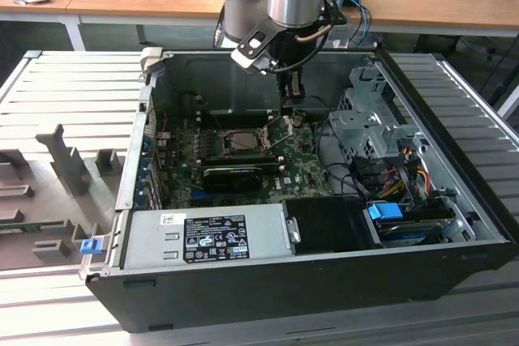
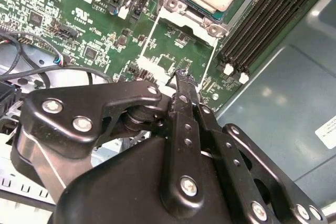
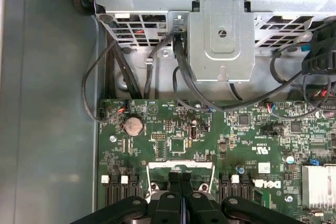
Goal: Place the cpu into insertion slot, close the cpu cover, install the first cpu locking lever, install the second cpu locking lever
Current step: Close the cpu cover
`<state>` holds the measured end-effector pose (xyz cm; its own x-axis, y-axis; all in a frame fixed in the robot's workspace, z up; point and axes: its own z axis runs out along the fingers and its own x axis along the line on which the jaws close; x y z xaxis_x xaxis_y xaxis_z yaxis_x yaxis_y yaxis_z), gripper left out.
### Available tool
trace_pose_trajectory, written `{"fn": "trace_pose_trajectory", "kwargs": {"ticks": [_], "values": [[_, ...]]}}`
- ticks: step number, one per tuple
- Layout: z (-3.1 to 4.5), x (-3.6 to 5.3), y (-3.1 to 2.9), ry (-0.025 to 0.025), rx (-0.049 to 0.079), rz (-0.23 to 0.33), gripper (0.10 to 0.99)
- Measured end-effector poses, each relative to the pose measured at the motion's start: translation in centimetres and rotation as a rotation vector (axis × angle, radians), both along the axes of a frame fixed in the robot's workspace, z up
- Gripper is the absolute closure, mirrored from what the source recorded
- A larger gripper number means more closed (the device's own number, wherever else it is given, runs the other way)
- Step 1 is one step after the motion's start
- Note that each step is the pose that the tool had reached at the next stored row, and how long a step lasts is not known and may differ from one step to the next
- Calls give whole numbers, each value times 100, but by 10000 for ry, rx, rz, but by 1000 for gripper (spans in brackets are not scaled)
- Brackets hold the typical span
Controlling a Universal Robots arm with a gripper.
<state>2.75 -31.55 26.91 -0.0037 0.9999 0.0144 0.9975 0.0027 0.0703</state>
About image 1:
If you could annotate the black RAM slot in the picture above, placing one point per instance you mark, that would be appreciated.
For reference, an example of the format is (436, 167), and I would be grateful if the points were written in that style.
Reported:
(267, 163)
(239, 121)
(243, 156)
(239, 113)
(239, 125)
(239, 117)

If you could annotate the CPU socket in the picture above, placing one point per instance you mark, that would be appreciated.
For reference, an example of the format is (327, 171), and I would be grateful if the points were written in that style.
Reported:
(224, 150)

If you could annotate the grey metal drive cage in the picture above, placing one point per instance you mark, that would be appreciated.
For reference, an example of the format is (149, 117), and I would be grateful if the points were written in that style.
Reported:
(353, 127)

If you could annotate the green motherboard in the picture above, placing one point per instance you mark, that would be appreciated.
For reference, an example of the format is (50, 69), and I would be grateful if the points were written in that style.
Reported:
(300, 176)

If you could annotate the black graphics card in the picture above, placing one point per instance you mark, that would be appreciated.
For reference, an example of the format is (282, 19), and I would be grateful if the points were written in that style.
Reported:
(231, 180)

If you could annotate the black plastic fan shroud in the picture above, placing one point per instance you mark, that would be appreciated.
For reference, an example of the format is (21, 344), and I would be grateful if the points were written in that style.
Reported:
(324, 224)

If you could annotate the hard disk in blue carrier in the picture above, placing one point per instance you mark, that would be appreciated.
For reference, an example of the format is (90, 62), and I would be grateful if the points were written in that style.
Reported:
(383, 213)

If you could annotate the grey power supply unit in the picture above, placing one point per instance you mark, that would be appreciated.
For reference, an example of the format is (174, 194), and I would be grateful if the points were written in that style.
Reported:
(154, 240)

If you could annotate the black open PC case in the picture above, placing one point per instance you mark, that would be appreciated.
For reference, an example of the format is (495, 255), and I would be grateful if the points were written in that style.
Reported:
(284, 297)

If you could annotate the grey parts rack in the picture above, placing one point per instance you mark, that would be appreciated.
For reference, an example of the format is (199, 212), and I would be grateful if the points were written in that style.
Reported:
(48, 184)

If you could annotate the blue case latch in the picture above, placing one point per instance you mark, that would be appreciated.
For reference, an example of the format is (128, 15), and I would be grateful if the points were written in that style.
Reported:
(90, 247)

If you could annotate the green RAM stick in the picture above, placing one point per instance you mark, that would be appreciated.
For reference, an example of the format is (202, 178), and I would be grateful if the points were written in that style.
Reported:
(40, 225)

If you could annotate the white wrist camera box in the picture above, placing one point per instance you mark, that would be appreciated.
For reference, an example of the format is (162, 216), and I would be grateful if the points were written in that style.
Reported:
(252, 54)

